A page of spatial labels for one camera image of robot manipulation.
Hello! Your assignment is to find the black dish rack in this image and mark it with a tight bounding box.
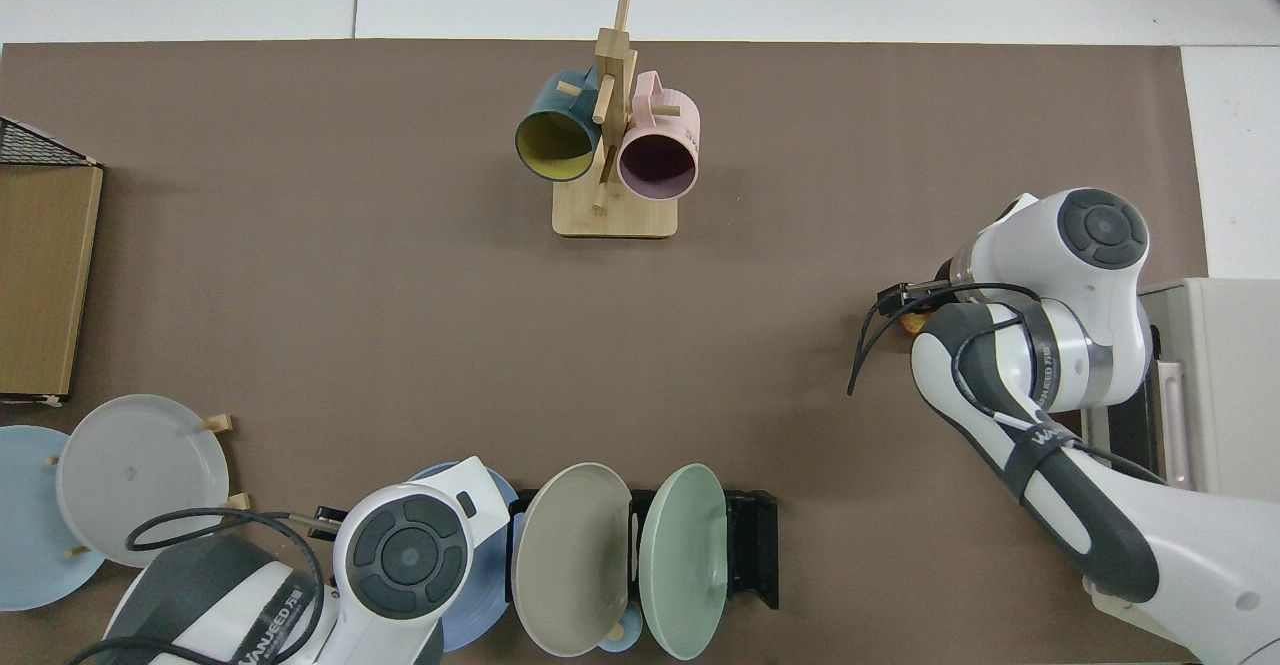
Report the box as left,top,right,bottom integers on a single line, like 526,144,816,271
505,488,779,611

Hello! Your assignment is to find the pale green plate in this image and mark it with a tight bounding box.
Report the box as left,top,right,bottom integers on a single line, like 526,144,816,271
638,463,729,661

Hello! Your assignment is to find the beige plate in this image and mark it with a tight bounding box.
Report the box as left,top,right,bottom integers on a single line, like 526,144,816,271
511,462,634,658

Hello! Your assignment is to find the wooden plate rack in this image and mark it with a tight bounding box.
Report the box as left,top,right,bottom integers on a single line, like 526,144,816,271
45,413,251,558

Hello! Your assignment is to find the grey plate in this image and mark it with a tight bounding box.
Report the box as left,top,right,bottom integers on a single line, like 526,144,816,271
55,394,230,569

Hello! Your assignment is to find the light blue plate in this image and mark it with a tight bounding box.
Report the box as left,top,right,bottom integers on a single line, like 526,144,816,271
0,425,106,612

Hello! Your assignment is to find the pink mug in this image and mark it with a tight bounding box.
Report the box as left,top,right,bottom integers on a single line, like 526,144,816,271
617,70,701,200

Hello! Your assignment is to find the wooden mug stand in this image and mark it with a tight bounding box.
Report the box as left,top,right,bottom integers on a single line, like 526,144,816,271
552,0,679,239

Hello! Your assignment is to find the pale toaster oven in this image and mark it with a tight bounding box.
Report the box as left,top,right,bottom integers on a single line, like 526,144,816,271
1085,277,1280,506

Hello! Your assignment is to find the dark blue mug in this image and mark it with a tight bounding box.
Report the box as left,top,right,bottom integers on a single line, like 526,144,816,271
515,67,603,183

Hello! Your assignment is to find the small blue round thing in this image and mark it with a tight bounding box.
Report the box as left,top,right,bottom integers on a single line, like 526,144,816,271
598,610,643,654

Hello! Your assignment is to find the brown table cloth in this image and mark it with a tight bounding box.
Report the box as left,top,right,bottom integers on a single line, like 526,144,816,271
0,40,1211,665

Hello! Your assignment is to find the wire basket with wooden floor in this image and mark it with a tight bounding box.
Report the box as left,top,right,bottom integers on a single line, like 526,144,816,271
0,115,104,406

